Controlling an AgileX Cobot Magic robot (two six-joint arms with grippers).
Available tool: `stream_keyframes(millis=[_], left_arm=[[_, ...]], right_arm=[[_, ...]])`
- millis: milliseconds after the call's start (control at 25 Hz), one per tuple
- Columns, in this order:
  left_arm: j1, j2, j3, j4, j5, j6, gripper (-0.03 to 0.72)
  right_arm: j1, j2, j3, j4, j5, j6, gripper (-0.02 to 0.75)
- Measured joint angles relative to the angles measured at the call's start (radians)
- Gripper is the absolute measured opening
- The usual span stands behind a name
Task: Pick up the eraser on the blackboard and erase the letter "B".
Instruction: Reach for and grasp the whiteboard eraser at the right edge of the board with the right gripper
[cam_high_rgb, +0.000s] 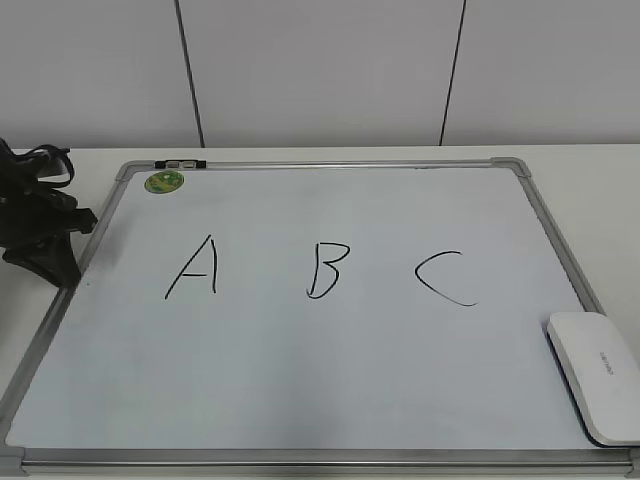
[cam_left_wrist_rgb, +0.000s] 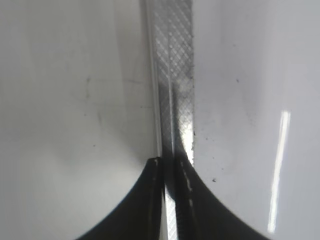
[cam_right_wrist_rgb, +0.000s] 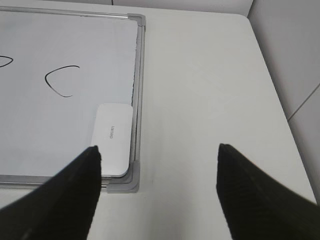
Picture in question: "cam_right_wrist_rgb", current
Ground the white whiteboard eraser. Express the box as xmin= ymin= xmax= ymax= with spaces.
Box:
xmin=91 ymin=103 xmax=133 ymax=178

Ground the white board with aluminium frame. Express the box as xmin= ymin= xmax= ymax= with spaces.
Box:
xmin=0 ymin=6 xmax=146 ymax=193

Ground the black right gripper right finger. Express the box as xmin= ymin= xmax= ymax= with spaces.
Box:
xmin=216 ymin=143 xmax=320 ymax=240

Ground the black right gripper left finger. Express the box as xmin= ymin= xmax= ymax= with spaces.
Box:
xmin=0 ymin=146 xmax=102 ymax=240

